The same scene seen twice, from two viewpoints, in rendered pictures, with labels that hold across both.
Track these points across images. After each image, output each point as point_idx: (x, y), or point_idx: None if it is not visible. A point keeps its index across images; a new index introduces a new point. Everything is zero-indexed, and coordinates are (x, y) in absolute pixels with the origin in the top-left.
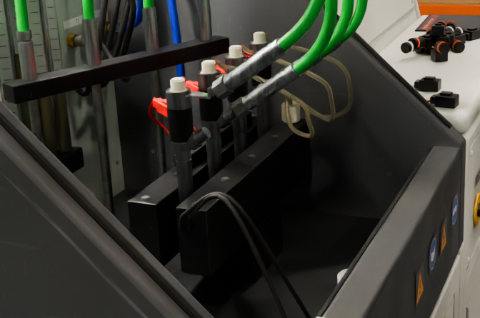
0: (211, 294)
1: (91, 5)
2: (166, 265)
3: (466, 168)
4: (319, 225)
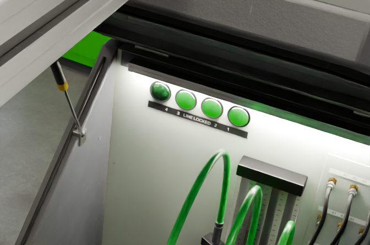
0: None
1: (248, 240)
2: None
3: None
4: None
